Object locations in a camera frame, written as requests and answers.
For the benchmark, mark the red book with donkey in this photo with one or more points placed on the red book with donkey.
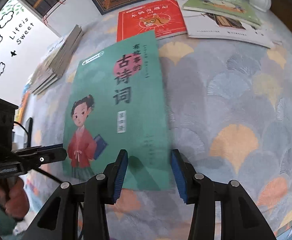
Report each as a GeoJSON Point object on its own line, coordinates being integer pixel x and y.
{"type": "Point", "coordinates": [131, 20]}

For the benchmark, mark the black lettering wall sticker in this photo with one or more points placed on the black lettering wall sticker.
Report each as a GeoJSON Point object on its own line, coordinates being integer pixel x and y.
{"type": "Point", "coordinates": [21, 31]}

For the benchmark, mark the teal book with girl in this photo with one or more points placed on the teal book with girl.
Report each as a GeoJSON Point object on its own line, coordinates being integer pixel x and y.
{"type": "Point", "coordinates": [136, 92]}

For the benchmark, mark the white bookshelf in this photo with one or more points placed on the white bookshelf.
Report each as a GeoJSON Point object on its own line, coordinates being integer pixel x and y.
{"type": "Point", "coordinates": [68, 12]}

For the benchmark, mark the orange picture book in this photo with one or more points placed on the orange picture book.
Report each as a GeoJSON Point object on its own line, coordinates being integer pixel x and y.
{"type": "Point", "coordinates": [23, 105]}

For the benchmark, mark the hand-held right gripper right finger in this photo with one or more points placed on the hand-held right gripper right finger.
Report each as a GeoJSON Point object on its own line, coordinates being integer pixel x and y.
{"type": "Point", "coordinates": [179, 177]}

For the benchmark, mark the leaf-printed blanket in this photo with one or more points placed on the leaf-printed blanket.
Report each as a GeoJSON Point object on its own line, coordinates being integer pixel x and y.
{"type": "Point", "coordinates": [235, 92]}

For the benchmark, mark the pale green book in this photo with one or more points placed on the pale green book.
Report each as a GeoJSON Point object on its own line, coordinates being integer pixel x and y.
{"type": "Point", "coordinates": [223, 5]}

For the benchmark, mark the black star wall sticker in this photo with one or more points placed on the black star wall sticker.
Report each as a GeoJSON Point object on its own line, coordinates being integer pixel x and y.
{"type": "Point", "coordinates": [13, 53]}

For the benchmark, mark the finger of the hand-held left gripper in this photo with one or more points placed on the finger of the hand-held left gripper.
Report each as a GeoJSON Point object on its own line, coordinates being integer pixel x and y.
{"type": "Point", "coordinates": [51, 156]}
{"type": "Point", "coordinates": [41, 147]}

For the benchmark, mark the stack of thin books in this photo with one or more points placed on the stack of thin books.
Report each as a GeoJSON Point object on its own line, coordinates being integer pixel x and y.
{"type": "Point", "coordinates": [61, 55]}

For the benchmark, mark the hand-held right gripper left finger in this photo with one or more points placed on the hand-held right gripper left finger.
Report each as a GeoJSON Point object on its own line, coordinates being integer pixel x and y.
{"type": "Point", "coordinates": [119, 177]}

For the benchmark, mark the black curved bar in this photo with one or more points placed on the black curved bar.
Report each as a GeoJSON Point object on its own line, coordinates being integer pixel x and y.
{"type": "Point", "coordinates": [29, 130]}

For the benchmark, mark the white book with dark figure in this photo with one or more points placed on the white book with dark figure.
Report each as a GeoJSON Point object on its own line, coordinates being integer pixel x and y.
{"type": "Point", "coordinates": [211, 30]}

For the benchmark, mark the person's left hand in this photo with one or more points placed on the person's left hand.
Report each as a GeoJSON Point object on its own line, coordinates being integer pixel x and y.
{"type": "Point", "coordinates": [18, 200]}

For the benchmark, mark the cloud wall sticker with leaves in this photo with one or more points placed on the cloud wall sticker with leaves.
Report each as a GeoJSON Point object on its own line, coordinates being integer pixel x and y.
{"type": "Point", "coordinates": [1, 21]}

